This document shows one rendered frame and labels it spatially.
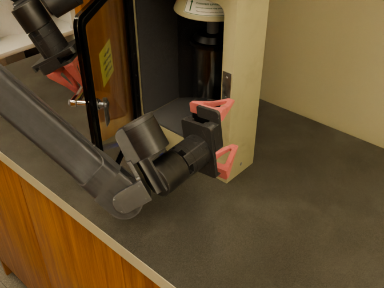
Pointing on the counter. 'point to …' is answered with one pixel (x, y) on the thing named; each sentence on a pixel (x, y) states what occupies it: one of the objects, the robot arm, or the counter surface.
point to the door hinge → (134, 56)
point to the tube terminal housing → (237, 78)
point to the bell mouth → (199, 10)
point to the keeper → (226, 85)
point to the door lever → (76, 100)
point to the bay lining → (164, 52)
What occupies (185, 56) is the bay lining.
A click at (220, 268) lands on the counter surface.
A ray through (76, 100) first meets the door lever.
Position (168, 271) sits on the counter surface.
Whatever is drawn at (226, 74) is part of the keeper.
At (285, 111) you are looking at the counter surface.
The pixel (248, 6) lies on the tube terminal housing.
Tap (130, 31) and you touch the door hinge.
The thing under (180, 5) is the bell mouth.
